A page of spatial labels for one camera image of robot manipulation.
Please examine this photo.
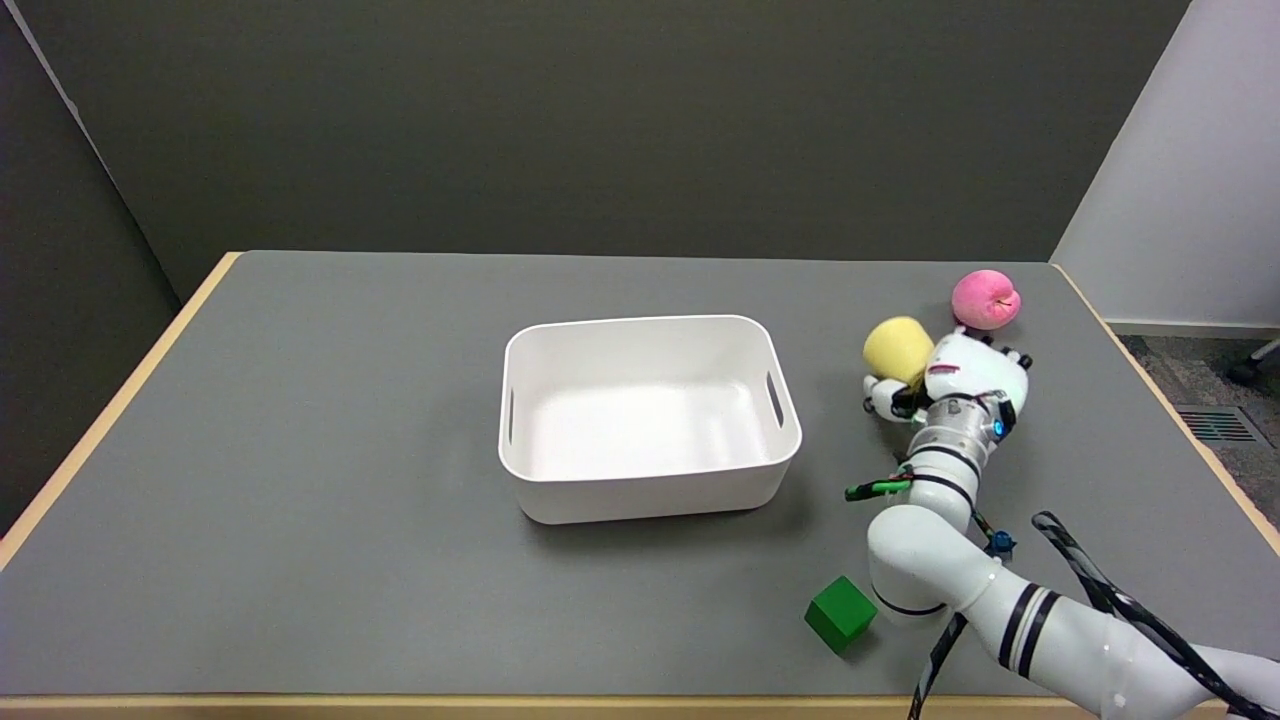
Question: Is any white plastic bin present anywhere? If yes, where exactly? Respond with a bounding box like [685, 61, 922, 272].
[498, 315, 803, 526]

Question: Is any yellow cup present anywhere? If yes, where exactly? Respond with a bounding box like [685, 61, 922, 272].
[863, 316, 936, 387]

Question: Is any green cube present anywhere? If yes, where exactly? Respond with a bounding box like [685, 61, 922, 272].
[804, 576, 879, 655]

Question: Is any pink apple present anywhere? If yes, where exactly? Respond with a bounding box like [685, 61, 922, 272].
[952, 269, 1022, 331]

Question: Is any floor vent grille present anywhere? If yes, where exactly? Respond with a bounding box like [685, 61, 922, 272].
[1176, 404, 1261, 445]

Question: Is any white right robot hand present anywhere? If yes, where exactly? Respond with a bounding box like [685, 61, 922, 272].
[863, 328, 1033, 429]

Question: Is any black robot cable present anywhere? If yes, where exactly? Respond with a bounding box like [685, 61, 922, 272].
[906, 510, 1280, 720]

